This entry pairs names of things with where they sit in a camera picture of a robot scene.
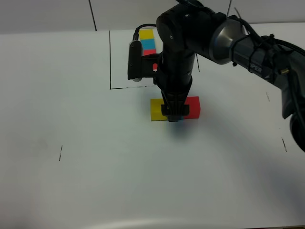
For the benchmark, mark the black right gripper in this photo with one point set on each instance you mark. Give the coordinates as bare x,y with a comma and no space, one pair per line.
174,89

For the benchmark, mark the black grey right arm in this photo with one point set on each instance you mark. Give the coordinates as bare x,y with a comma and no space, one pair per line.
189,29

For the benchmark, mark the red template cube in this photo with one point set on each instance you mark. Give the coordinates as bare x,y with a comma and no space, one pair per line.
149,52

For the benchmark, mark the blue template cube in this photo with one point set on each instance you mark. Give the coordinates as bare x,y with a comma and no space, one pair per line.
148,44

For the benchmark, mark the yellow template cube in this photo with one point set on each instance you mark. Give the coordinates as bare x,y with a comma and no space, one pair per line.
146,34

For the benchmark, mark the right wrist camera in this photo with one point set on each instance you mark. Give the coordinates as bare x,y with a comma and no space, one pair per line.
139,66

